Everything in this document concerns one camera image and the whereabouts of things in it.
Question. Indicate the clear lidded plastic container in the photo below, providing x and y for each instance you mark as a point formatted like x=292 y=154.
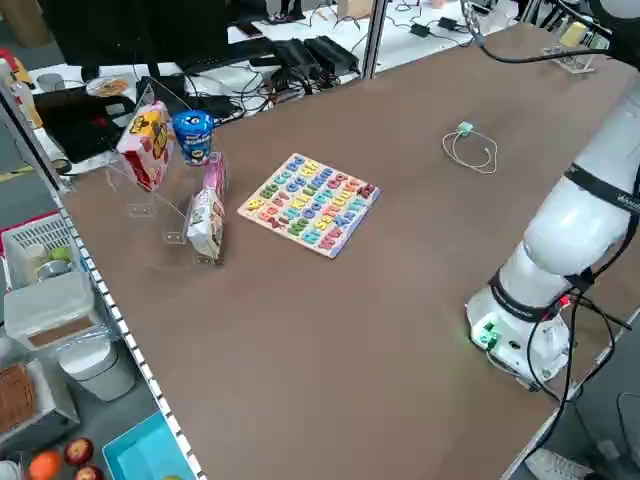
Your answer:
x=50 y=310

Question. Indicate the colourful alphabet puzzle board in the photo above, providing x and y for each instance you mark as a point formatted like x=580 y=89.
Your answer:
x=310 y=205

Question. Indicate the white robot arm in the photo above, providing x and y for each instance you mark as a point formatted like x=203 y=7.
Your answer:
x=560 y=235

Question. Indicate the plate of food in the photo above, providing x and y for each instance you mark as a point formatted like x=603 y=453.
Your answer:
x=107 y=86

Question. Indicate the black computer monitor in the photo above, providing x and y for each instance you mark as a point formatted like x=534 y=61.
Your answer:
x=125 y=30

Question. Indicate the red apple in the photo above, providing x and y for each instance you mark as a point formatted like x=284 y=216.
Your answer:
x=89 y=473
x=79 y=450

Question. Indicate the red yellow snack box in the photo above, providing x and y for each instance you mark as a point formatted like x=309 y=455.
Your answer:
x=145 y=145

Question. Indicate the blue snack cup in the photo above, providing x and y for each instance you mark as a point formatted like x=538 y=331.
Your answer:
x=193 y=137

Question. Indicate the black power adapter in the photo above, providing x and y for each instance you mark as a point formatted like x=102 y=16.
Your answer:
x=420 y=29
x=448 y=23

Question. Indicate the grey metal box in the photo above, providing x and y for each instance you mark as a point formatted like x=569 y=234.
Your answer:
x=30 y=400

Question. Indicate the aluminium post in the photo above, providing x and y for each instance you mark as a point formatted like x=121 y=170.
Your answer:
x=375 y=37

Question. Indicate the black power supply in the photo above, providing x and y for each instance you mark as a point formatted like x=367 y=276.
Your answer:
x=332 y=52
x=292 y=55

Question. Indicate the clear acrylic shelf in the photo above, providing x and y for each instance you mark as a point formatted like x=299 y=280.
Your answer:
x=150 y=200

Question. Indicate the white paper bucket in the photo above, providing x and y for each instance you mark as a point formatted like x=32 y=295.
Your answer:
x=97 y=370

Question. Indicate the pink snack box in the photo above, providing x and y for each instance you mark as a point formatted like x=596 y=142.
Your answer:
x=216 y=175

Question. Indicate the white snack bag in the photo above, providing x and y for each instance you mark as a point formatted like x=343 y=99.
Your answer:
x=206 y=225

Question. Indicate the teal plastic tray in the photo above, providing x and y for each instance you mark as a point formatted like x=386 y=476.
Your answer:
x=150 y=450

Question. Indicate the yellow cup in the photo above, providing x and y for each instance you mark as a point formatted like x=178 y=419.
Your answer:
x=572 y=33

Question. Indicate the white plastic basket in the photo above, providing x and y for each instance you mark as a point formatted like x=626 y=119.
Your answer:
x=30 y=240

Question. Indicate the orange fruit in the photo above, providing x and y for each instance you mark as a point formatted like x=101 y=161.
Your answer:
x=45 y=466

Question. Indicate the aluminium frame rail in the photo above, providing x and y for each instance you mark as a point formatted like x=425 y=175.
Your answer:
x=132 y=345

